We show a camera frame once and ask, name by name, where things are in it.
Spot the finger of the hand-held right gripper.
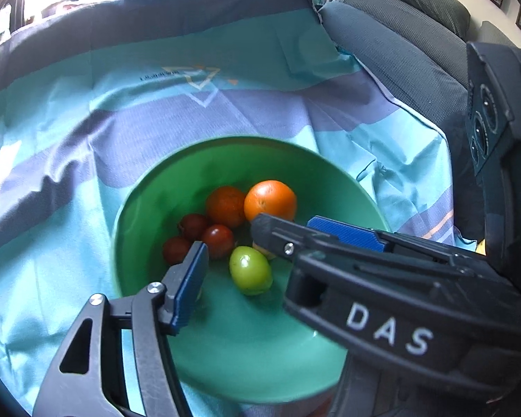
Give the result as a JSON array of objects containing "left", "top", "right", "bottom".
[
  {"left": 250, "top": 213, "right": 508, "bottom": 285},
  {"left": 306, "top": 216, "right": 489, "bottom": 267}
]

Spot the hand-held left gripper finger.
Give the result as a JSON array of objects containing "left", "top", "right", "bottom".
[{"left": 32, "top": 241, "right": 210, "bottom": 417}]

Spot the small beige round fruit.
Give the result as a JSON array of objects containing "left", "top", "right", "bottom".
[{"left": 252, "top": 241, "right": 277, "bottom": 262}]

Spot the green tomato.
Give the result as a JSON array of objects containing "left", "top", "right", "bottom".
[{"left": 229, "top": 246, "right": 273, "bottom": 296}]

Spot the large red tomato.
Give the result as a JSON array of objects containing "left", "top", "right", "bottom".
[{"left": 206, "top": 186, "right": 247, "bottom": 229}]

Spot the small red tomato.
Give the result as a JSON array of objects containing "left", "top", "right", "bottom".
[
  {"left": 162, "top": 237, "right": 192, "bottom": 265},
  {"left": 201, "top": 224, "right": 236, "bottom": 260},
  {"left": 178, "top": 214, "right": 209, "bottom": 242}
]

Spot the green bowl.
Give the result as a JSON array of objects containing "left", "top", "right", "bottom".
[{"left": 113, "top": 136, "right": 394, "bottom": 404}]

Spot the orange mandarin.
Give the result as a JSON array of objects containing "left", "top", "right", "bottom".
[{"left": 243, "top": 180, "right": 298, "bottom": 223}]

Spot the grey sofa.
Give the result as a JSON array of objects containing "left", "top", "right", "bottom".
[{"left": 319, "top": 0, "right": 504, "bottom": 244}]

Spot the teal printed blanket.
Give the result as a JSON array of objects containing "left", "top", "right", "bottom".
[{"left": 0, "top": 0, "right": 478, "bottom": 417}]

